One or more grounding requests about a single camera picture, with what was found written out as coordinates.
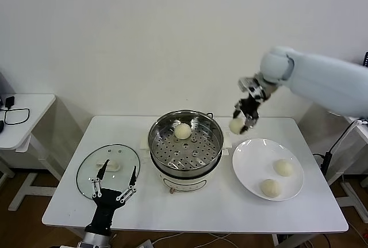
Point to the black power adapter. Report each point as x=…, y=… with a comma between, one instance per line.
x=10, y=102

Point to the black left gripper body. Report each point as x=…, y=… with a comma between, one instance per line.
x=105, y=209

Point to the stainless steel steamer basket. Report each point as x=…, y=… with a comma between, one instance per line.
x=156, y=135

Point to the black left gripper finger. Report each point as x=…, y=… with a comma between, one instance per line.
x=133, y=176
x=104, y=168

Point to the glass pot lid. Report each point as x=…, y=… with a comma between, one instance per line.
x=86, y=179

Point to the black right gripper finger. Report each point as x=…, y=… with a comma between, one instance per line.
x=249, y=122
x=235, y=113

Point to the white electric cooking pot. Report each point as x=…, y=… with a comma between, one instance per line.
x=187, y=183

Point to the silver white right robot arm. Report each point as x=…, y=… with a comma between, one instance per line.
x=316, y=75

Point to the white side desk with laptop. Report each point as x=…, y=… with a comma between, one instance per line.
x=362, y=129

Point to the white floor power strip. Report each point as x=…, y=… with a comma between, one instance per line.
x=148, y=244

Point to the white round plate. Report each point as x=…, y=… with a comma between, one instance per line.
x=253, y=156

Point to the white steamed baozi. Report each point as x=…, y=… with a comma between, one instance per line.
x=283, y=168
x=236, y=126
x=270, y=188
x=183, y=131

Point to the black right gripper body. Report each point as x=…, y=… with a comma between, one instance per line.
x=250, y=107

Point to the white side desk with adapter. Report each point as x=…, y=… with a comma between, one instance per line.
x=34, y=107

